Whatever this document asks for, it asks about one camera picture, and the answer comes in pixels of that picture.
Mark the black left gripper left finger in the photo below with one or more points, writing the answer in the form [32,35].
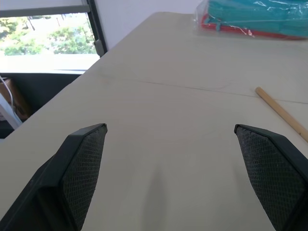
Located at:
[72,173]

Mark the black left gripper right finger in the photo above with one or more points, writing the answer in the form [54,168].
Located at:
[272,173]

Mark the wooden stick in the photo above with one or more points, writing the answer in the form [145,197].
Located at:
[284,113]

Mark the brown cardboard box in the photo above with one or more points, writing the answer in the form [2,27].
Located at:
[13,98]

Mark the clear bag of teal cloths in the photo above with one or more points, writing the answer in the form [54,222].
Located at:
[255,16]

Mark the grey roller blind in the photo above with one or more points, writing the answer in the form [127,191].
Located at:
[44,7]

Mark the window with black frame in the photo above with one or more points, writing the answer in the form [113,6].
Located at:
[51,36]

